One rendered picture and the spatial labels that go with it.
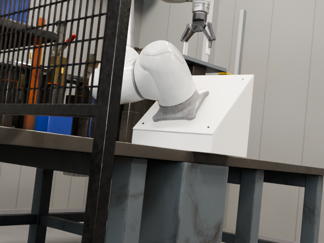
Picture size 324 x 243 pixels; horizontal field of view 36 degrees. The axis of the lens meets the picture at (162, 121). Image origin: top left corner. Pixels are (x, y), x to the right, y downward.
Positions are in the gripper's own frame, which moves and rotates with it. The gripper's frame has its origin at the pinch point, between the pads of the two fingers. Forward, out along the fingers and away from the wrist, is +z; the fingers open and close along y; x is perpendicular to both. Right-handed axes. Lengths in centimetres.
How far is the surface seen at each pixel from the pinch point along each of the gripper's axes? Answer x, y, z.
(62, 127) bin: -86, 0, 47
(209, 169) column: -52, 44, 57
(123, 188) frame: -90, 35, 65
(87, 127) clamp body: -51, -21, 45
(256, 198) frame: -3, 41, 68
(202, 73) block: 2.4, 3.4, 10.2
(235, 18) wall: 207, -91, -85
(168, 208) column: -68, 39, 72
